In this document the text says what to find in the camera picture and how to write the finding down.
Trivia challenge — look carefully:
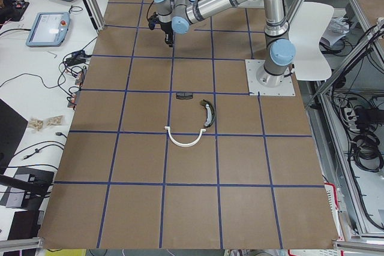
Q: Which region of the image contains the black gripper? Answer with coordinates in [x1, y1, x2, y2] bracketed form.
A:
[160, 22, 174, 47]

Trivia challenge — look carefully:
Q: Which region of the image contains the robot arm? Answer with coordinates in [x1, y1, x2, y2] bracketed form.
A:
[148, 0, 296, 88]

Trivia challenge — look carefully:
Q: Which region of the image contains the grey brake pad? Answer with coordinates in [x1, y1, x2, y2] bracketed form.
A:
[176, 92, 193, 100]

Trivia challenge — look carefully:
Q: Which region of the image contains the curved olive brake shoe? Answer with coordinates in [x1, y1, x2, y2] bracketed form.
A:
[200, 100, 216, 128]

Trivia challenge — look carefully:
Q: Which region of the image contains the brown paper table cover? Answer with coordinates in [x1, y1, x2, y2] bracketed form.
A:
[40, 0, 338, 249]

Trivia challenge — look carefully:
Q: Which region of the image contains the near blue teach pendant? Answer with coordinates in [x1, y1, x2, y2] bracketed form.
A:
[26, 11, 70, 47]

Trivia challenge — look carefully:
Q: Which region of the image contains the white plastic chair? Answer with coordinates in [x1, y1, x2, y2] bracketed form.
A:
[289, 2, 334, 81]

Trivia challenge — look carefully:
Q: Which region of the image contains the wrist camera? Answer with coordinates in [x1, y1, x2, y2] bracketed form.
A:
[148, 12, 160, 31]

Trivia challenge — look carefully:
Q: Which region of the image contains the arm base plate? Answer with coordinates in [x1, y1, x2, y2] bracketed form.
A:
[245, 59, 295, 97]

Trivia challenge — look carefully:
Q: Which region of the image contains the white curved plastic bracket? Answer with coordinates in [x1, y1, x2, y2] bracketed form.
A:
[164, 126, 206, 148]

